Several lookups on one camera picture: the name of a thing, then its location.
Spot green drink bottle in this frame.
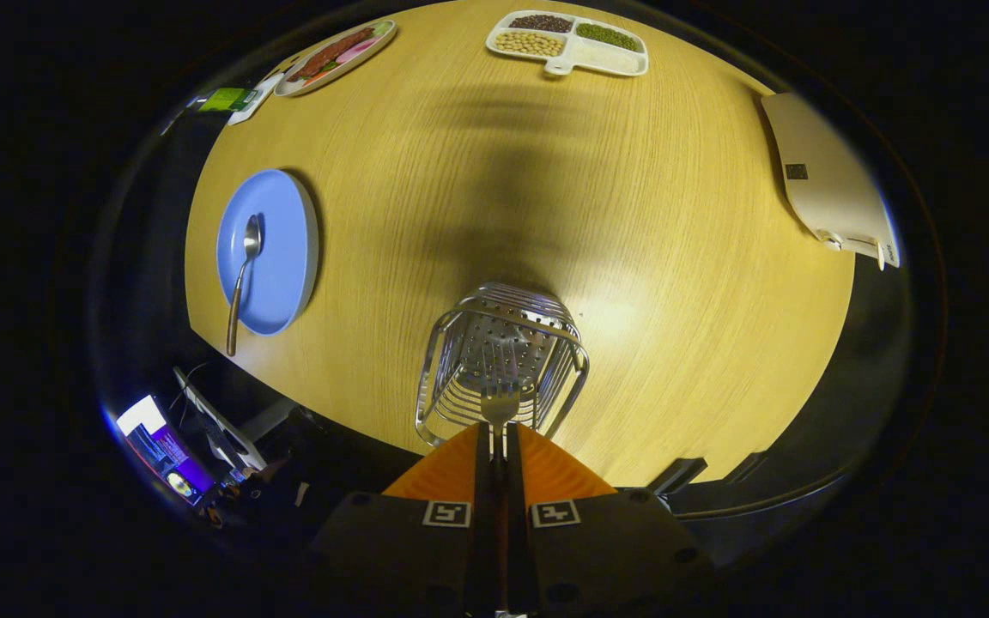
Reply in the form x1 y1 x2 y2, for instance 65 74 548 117
194 87 259 113

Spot plate of toy food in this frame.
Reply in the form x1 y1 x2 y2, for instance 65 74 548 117
275 19 397 97

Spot white divided tray of beans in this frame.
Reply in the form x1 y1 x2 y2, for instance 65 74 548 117
485 10 650 78

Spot blue plate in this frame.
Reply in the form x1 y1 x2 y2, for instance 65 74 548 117
216 168 320 336

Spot laptop screen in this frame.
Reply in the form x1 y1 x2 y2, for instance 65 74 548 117
115 395 216 503

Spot metal fork with dark handle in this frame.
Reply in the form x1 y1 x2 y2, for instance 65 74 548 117
481 382 522 602

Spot white square coaster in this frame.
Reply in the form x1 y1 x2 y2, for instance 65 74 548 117
228 73 285 126

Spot metal spoon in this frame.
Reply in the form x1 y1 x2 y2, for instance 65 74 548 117
226 214 264 357

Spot metal wire cutlery basket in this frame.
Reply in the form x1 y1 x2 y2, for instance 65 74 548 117
415 282 591 449

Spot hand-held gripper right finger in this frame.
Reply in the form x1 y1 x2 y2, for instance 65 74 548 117
507 422 714 618

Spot white power strip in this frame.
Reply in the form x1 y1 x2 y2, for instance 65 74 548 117
173 367 268 471

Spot white toaster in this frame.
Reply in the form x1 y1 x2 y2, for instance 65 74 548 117
761 92 901 271

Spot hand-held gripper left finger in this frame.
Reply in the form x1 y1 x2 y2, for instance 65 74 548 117
310 421 496 618

